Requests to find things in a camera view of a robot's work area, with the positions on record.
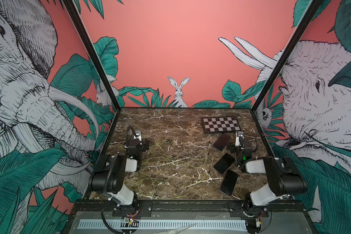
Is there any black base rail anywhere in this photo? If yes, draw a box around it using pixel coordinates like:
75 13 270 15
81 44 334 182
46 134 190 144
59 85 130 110
71 199 306 218

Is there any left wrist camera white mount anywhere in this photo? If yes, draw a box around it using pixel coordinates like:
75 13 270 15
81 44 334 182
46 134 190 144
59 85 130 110
134 130 142 141

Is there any right black corner post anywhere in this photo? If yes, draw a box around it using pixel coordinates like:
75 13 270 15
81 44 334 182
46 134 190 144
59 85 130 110
251 0 323 112

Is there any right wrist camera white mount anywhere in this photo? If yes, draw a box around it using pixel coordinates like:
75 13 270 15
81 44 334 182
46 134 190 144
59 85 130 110
235 131 244 147

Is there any black white chessboard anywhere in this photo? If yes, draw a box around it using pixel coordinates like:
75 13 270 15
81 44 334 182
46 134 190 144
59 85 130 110
201 117 242 134

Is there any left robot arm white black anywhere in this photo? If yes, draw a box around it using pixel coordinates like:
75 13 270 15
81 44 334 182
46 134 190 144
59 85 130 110
89 126 149 217

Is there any blue edged smartphone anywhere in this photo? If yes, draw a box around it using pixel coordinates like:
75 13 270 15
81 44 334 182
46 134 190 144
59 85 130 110
213 134 230 152

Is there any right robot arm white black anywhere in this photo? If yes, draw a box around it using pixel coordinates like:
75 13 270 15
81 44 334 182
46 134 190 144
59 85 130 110
235 134 307 218

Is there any black corner post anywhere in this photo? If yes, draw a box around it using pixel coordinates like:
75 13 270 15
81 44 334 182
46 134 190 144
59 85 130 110
63 0 121 111
251 0 323 112

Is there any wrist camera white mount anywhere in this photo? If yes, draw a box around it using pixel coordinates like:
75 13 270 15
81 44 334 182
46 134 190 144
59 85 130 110
235 131 244 147
134 130 142 141

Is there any pink edged smartphone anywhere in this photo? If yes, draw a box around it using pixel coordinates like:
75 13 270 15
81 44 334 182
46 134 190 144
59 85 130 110
220 169 239 196

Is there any black smartphone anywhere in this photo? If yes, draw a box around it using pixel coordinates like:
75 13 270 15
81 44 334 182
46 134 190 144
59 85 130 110
214 153 235 174

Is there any left black corner post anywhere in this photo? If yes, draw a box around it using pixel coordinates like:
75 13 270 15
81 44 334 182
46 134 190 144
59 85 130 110
63 0 121 111

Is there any white vented strip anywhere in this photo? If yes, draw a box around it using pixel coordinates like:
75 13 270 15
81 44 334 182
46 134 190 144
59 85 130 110
76 219 248 231

